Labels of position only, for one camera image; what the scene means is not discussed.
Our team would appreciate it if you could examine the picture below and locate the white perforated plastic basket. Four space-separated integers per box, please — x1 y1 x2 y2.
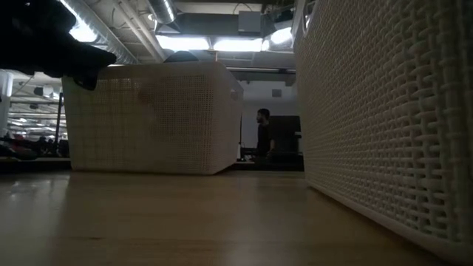
293 0 473 264
61 61 245 176

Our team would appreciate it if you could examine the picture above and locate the grey ceiling box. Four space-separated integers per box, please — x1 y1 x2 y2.
237 10 263 34

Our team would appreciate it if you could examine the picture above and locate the person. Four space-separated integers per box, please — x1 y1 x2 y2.
253 107 276 164

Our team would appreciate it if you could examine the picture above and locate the long grey ceiling duct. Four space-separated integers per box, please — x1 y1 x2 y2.
58 0 140 66

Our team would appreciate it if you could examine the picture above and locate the bright ceiling light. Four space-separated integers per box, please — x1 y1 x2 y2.
212 37 265 53
268 26 294 46
155 34 211 52

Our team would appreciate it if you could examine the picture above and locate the dark monitor screen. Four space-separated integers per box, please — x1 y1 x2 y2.
268 115 302 164

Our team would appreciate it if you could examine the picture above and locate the silver round ventilation duct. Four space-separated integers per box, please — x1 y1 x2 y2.
146 0 179 25

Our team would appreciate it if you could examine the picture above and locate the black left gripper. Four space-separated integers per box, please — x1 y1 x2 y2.
0 0 118 92

